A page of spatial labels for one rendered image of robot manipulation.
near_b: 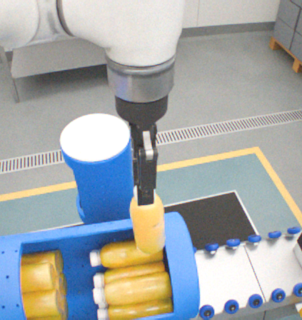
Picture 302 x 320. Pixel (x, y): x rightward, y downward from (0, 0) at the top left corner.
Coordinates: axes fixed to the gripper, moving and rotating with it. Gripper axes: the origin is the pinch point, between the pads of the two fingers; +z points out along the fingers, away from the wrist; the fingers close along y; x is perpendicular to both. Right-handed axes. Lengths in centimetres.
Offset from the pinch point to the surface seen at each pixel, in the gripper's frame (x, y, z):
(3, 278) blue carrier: 32.7, -3.5, 22.9
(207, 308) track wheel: -16, -10, 48
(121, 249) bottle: 5.6, 4.9, 32.1
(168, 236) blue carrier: -5.9, 1.0, 22.5
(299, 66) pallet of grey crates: -218, 249, 139
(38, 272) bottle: 26.0, -0.6, 27.8
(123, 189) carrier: 1, 51, 65
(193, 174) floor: -57, 122, 146
